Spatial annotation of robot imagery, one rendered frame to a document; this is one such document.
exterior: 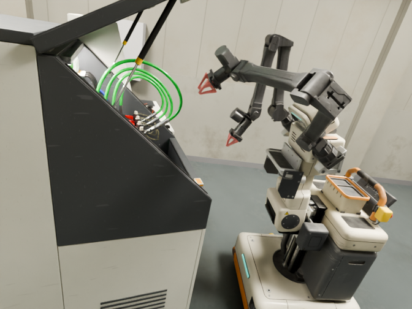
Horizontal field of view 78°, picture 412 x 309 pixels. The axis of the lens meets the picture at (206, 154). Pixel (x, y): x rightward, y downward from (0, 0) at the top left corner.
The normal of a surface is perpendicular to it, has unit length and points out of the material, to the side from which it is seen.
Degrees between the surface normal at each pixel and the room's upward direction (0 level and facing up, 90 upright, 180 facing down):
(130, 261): 90
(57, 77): 90
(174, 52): 90
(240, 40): 90
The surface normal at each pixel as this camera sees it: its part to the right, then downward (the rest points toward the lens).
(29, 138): 0.33, 0.45
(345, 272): 0.07, 0.43
